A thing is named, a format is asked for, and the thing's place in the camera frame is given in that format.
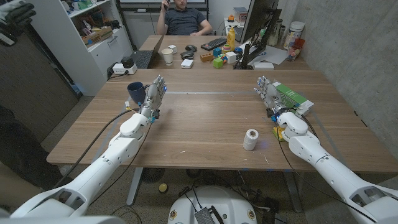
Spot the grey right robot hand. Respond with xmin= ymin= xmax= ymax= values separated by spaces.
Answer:
xmin=253 ymin=75 xmax=289 ymax=118

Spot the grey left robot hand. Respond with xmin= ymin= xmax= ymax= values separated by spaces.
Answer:
xmin=139 ymin=74 xmax=168 ymax=119

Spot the dark blue mug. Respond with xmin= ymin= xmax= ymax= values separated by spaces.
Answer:
xmin=126 ymin=82 xmax=146 ymax=105

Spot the green and white package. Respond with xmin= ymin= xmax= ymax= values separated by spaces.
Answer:
xmin=272 ymin=81 xmax=315 ymax=118

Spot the flat white box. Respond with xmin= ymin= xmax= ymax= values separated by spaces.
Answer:
xmin=252 ymin=61 xmax=275 ymax=70

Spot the black laptop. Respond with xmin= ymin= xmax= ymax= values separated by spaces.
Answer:
xmin=129 ymin=34 xmax=165 ymax=70

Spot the white paper cup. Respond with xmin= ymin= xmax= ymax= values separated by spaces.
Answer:
xmin=160 ymin=48 xmax=174 ymax=67

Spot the white paper sheet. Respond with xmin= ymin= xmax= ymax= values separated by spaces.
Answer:
xmin=248 ymin=43 xmax=289 ymax=66

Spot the black power adapter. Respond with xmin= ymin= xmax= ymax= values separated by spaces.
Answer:
xmin=121 ymin=56 xmax=135 ymax=69

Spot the white power strip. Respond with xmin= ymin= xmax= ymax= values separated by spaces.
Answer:
xmin=112 ymin=62 xmax=138 ymax=75

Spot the red snack bag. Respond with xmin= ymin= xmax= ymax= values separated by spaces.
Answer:
xmin=286 ymin=37 xmax=306 ymax=62

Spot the dark bottle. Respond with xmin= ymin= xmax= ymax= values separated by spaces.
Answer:
xmin=267 ymin=18 xmax=284 ymax=47

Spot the white wipes canister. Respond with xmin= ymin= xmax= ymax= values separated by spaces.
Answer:
xmin=282 ymin=21 xmax=306 ymax=50

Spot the white shelf unit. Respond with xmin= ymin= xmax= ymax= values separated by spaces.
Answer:
xmin=29 ymin=0 xmax=134 ymax=96

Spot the yellow squeeze bottle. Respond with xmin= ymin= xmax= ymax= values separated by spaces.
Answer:
xmin=226 ymin=27 xmax=236 ymax=51

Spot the black keyboard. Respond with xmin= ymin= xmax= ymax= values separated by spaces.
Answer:
xmin=200 ymin=37 xmax=228 ymax=52

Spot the black computer monitor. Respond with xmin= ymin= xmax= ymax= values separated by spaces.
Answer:
xmin=239 ymin=0 xmax=280 ymax=44

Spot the seated man in grey shirt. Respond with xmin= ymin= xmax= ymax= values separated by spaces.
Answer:
xmin=155 ymin=0 xmax=213 ymax=36

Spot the black round floor grille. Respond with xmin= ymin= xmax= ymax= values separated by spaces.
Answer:
xmin=141 ymin=167 xmax=165 ymax=184

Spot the cardboard box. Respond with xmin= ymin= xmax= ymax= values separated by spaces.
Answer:
xmin=81 ymin=26 xmax=114 ymax=45

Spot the clear storage box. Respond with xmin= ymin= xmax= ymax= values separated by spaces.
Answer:
xmin=233 ymin=6 xmax=249 ymax=23

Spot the white table leg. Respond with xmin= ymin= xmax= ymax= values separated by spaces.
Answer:
xmin=282 ymin=171 xmax=304 ymax=214
xmin=126 ymin=167 xmax=144 ymax=207

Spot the white robot torso base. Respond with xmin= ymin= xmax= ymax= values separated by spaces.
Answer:
xmin=167 ymin=185 xmax=258 ymax=224

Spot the grey finned module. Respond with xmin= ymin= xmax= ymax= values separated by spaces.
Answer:
xmin=194 ymin=207 xmax=217 ymax=224

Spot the person in black clothes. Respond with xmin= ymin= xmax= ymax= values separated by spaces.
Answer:
xmin=0 ymin=105 xmax=65 ymax=191

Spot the black and white glove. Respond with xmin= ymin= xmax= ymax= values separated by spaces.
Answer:
xmin=0 ymin=0 xmax=37 ymax=47

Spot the white string spool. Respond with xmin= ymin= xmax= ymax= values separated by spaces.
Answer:
xmin=243 ymin=128 xmax=259 ymax=152

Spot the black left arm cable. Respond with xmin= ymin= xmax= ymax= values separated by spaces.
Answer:
xmin=52 ymin=108 xmax=139 ymax=190

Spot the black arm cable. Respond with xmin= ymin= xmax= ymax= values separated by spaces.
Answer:
xmin=52 ymin=108 xmax=139 ymax=190
xmin=273 ymin=119 xmax=379 ymax=224

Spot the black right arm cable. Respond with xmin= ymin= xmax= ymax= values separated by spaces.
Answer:
xmin=273 ymin=119 xmax=379 ymax=224

